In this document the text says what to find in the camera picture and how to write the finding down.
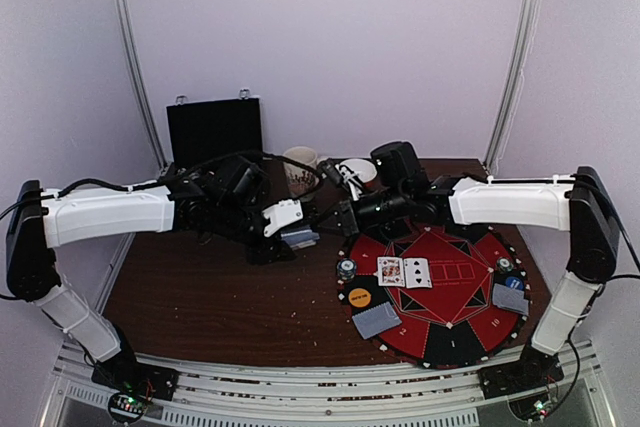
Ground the king of diamonds card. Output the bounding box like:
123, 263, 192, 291
377, 256, 405, 287

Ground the green white chip stack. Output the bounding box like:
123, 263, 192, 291
496, 257, 514, 273
336, 258, 357, 282

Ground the three of spades card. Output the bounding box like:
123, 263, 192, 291
403, 258, 432, 289

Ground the blue playing card deck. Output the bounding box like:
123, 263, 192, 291
280, 226, 320, 250

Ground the dealt blue cards pile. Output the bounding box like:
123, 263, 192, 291
352, 303, 402, 339
492, 284, 529, 316

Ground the blue small blind button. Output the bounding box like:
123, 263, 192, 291
505, 276, 524, 291

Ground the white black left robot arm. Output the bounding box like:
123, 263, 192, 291
2, 151, 304, 391

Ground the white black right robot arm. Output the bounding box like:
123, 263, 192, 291
319, 141, 629, 389

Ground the orange white small bowl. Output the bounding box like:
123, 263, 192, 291
338, 158, 377, 184

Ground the tall ceramic seashell mug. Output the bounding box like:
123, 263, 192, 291
283, 146, 323, 202

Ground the black poker chip case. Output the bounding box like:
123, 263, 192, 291
166, 97, 263, 170

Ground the orange big blind button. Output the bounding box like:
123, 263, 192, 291
348, 287, 372, 309

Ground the round red black poker mat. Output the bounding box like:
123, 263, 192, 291
337, 221, 529, 369

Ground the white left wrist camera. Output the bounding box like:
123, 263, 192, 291
261, 199, 303, 238

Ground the right aluminium frame post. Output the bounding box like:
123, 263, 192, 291
483, 0, 540, 173

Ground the aluminium frame post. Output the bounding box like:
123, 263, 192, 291
483, 0, 540, 173
114, 0, 168, 171

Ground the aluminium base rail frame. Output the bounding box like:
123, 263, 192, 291
39, 341, 616, 427

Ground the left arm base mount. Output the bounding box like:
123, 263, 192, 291
91, 364, 179, 424

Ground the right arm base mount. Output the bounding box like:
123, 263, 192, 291
478, 362, 565, 422

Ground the left aluminium frame post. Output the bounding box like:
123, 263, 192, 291
114, 0, 168, 171

